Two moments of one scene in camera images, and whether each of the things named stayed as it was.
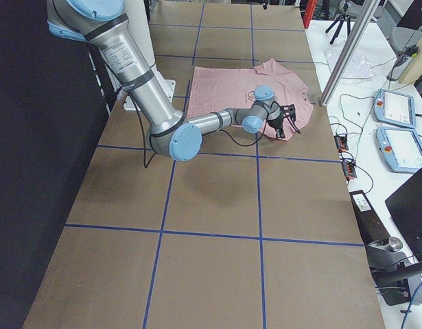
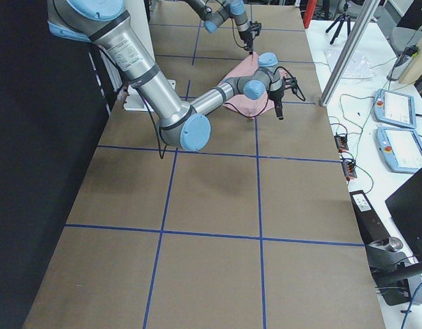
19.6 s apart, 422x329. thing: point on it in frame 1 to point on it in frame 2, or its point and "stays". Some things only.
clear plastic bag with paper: [359, 66] stays
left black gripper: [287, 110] to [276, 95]
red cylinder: [310, 7] stays
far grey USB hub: [342, 142] stays
